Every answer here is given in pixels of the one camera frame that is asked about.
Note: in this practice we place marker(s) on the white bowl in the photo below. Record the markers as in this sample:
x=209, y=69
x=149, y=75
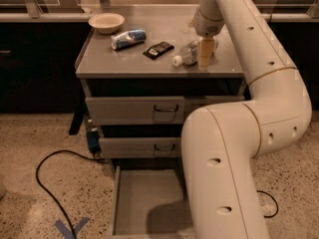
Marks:
x=107, y=23

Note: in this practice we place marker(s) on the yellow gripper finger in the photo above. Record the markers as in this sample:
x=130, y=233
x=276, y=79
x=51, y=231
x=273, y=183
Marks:
x=205, y=49

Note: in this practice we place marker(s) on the black snack packet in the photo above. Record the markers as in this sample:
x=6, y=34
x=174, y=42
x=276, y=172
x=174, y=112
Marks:
x=157, y=50

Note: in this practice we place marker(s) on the grey bottom drawer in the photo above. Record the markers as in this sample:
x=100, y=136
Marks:
x=149, y=204

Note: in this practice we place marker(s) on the grey middle drawer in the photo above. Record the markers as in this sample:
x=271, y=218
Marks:
x=140, y=147

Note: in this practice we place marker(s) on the dark lab counter left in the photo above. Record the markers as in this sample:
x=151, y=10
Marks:
x=37, y=66

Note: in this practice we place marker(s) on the blue silver can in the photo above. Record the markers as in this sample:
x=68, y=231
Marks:
x=128, y=39

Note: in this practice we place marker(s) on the dark lab counter right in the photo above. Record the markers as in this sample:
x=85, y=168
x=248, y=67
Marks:
x=300, y=38

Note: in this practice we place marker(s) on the clear blue plastic bottle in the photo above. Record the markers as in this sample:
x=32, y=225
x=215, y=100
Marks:
x=188, y=54

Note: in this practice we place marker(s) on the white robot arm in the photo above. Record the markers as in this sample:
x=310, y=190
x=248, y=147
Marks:
x=218, y=141

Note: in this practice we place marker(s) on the grey top drawer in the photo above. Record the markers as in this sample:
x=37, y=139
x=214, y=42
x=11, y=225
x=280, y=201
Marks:
x=148, y=110

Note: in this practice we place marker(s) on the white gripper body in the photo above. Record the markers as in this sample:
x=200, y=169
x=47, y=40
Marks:
x=207, y=26

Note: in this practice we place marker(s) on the grey drawer cabinet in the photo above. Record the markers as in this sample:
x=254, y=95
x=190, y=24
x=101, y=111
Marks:
x=105, y=72

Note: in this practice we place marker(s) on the dark lab counter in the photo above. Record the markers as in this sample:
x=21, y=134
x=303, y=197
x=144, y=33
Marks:
x=300, y=38
x=37, y=66

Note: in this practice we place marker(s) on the grey drawer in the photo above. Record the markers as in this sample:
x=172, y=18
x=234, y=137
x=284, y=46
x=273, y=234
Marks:
x=149, y=204
x=140, y=147
x=148, y=110

